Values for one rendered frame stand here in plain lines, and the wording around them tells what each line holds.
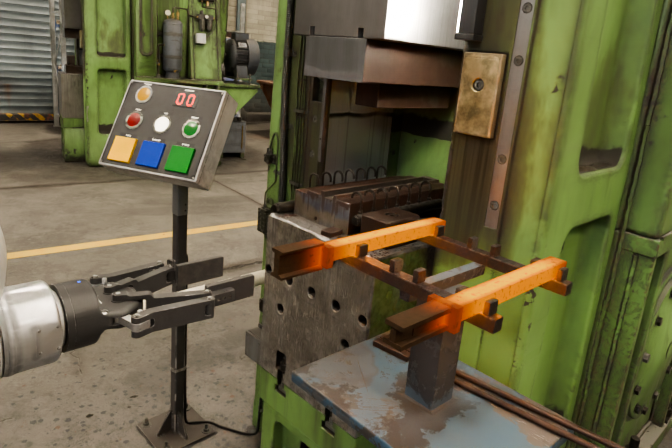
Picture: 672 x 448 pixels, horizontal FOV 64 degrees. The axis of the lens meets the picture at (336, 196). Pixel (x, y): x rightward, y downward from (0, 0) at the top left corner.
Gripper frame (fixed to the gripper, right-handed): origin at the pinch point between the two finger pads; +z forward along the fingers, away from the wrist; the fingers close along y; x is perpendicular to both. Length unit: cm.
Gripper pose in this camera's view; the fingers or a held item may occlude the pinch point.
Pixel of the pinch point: (218, 279)
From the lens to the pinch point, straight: 74.4
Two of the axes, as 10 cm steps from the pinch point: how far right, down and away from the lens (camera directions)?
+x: 0.9, -9.6, -2.5
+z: 7.3, -1.1, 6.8
